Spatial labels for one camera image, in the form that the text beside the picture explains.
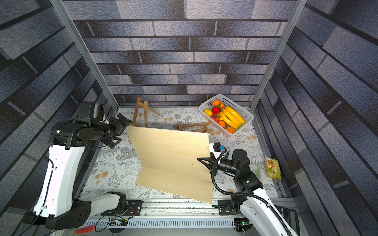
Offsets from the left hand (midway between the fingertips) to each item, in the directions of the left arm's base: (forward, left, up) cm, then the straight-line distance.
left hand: (129, 126), depth 64 cm
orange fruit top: (+45, -48, -27) cm, 71 cm away
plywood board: (-14, -31, -35) cm, 49 cm away
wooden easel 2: (+22, -38, -33) cm, 55 cm away
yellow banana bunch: (+29, -56, -26) cm, 68 cm away
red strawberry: (+32, -46, -29) cm, 63 cm away
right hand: (-7, -31, -14) cm, 35 cm away
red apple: (+36, -46, -26) cm, 64 cm away
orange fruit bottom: (+20, -54, -29) cm, 64 cm away
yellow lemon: (+35, -40, -27) cm, 60 cm away
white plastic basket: (+31, -68, -27) cm, 80 cm away
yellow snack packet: (-6, -76, -31) cm, 82 cm away
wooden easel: (+27, +2, -13) cm, 30 cm away
